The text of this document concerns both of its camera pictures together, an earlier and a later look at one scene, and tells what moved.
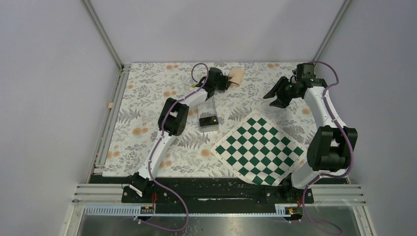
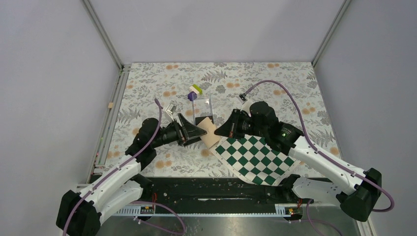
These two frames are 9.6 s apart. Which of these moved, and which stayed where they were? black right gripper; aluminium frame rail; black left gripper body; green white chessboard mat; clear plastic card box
Moved: black left gripper body; black right gripper; clear plastic card box
Stayed: aluminium frame rail; green white chessboard mat
